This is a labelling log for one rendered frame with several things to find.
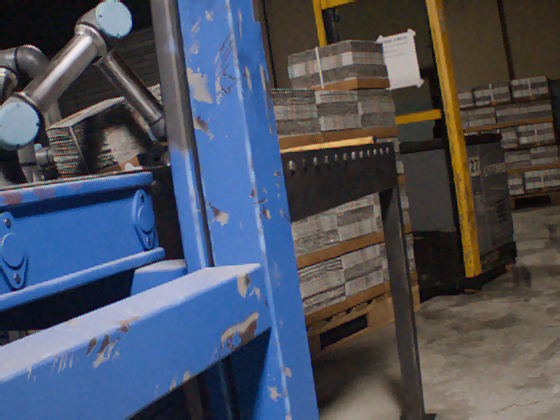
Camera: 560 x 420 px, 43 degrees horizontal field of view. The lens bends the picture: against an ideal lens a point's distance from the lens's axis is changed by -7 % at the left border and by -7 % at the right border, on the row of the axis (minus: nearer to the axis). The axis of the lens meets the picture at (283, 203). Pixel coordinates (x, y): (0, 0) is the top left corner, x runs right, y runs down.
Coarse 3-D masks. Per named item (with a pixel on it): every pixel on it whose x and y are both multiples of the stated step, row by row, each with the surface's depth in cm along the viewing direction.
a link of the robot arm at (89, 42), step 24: (96, 24) 198; (120, 24) 201; (72, 48) 195; (96, 48) 199; (48, 72) 191; (72, 72) 194; (24, 96) 185; (48, 96) 189; (0, 120) 179; (24, 120) 182; (0, 144) 182; (24, 144) 183
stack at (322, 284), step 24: (312, 216) 301; (336, 216) 314; (360, 216) 327; (312, 240) 301; (336, 240) 312; (312, 264) 304; (336, 264) 311; (360, 264) 324; (312, 288) 298; (336, 288) 311; (360, 288) 323; (312, 312) 298; (360, 312) 321; (384, 312) 336; (312, 336) 296; (360, 336) 320; (312, 360) 294
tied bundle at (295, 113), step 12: (276, 96) 291; (288, 96) 296; (300, 96) 302; (312, 96) 308; (276, 108) 291; (288, 108) 296; (300, 108) 302; (312, 108) 308; (276, 120) 290; (288, 120) 295; (300, 120) 301; (312, 120) 307; (288, 132) 295; (300, 132) 300; (312, 132) 307
